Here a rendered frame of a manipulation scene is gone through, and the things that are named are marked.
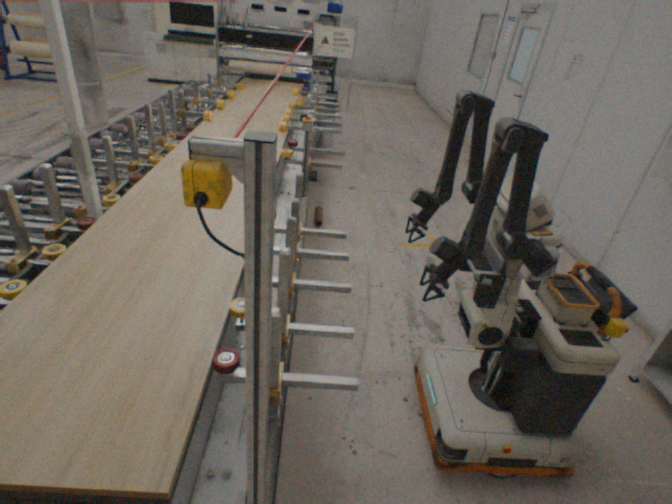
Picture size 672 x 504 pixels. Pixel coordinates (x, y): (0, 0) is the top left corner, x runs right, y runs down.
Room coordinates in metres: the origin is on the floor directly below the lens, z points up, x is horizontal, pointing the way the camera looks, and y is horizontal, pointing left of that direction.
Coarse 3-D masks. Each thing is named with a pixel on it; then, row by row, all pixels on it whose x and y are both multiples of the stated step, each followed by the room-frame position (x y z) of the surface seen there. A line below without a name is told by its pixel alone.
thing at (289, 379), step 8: (224, 376) 0.85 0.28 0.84; (232, 376) 0.85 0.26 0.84; (240, 376) 0.86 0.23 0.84; (288, 376) 0.88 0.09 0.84; (296, 376) 0.88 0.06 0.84; (304, 376) 0.89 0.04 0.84; (312, 376) 0.89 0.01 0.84; (320, 376) 0.89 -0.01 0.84; (328, 376) 0.90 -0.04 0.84; (336, 376) 0.90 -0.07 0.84; (288, 384) 0.86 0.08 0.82; (296, 384) 0.87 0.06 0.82; (304, 384) 0.87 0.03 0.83; (312, 384) 0.87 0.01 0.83; (320, 384) 0.87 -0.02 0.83; (328, 384) 0.87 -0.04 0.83; (336, 384) 0.87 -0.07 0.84; (344, 384) 0.88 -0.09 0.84; (352, 384) 0.88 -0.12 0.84
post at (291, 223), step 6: (288, 222) 1.32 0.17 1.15; (294, 222) 1.32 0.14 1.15; (288, 228) 1.32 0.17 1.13; (294, 228) 1.32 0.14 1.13; (288, 234) 1.32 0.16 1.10; (294, 234) 1.32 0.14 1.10; (288, 240) 1.32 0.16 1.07; (294, 240) 1.32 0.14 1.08; (288, 246) 1.32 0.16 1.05; (294, 246) 1.32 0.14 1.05; (294, 252) 1.32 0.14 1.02; (288, 300) 1.32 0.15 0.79; (288, 306) 1.32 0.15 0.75
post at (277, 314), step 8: (272, 312) 0.83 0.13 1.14; (280, 312) 0.83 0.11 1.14; (272, 320) 0.82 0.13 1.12; (280, 320) 0.82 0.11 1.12; (272, 328) 0.82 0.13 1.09; (280, 328) 0.82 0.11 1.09; (272, 336) 0.82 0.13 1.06; (280, 336) 0.83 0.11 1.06; (272, 344) 0.82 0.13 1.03; (280, 344) 0.85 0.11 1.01; (272, 352) 0.82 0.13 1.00; (272, 360) 0.82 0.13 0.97; (272, 368) 0.82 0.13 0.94; (272, 376) 0.82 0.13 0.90; (272, 384) 0.82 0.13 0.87; (272, 408) 0.82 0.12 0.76
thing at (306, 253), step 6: (276, 246) 1.63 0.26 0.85; (276, 252) 1.61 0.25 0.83; (300, 252) 1.61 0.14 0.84; (306, 252) 1.62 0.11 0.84; (312, 252) 1.62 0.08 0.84; (318, 252) 1.63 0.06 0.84; (324, 252) 1.63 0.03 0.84; (330, 252) 1.64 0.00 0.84; (336, 252) 1.65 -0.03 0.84; (318, 258) 1.62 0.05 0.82; (324, 258) 1.62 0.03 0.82; (330, 258) 1.62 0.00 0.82; (336, 258) 1.62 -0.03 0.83; (342, 258) 1.62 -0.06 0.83; (348, 258) 1.63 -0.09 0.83
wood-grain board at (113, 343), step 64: (256, 128) 3.35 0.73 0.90; (128, 192) 1.90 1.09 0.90; (64, 256) 1.28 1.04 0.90; (128, 256) 1.33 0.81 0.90; (192, 256) 1.39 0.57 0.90; (0, 320) 0.91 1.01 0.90; (64, 320) 0.94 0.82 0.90; (128, 320) 0.98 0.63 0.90; (192, 320) 1.01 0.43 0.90; (0, 384) 0.68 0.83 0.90; (64, 384) 0.71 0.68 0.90; (128, 384) 0.73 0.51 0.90; (192, 384) 0.76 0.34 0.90; (0, 448) 0.52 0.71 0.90; (64, 448) 0.54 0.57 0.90; (128, 448) 0.55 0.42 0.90
